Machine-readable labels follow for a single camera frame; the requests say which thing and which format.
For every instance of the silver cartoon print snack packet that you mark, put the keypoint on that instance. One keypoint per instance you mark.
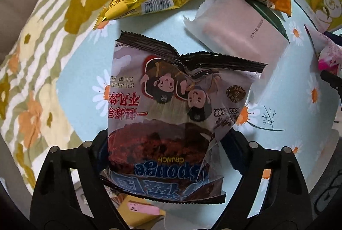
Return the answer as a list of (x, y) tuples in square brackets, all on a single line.
[(165, 117)]

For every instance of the pink snack packet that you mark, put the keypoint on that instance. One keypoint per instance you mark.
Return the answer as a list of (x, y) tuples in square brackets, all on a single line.
[(327, 53)]

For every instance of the white translucent snack packet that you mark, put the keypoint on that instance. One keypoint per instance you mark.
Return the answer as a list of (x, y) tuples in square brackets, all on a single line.
[(235, 24)]

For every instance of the yellow packet pink bar print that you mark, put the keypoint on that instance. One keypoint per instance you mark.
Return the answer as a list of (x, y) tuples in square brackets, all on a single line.
[(139, 219)]

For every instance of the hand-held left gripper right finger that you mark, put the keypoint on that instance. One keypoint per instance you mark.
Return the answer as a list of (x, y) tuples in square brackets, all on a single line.
[(237, 157)]

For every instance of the light blue daisy tablecloth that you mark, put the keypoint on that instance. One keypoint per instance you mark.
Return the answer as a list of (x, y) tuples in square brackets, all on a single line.
[(288, 91)]

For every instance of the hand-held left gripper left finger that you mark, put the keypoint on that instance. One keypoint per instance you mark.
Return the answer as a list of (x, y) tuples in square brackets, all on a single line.
[(90, 165)]

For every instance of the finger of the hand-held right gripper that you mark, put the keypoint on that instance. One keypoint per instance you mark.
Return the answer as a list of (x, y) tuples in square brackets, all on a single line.
[(332, 83), (335, 38)]

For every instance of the striped floral blanket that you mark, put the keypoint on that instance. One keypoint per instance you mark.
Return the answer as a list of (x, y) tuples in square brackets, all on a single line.
[(53, 32)]

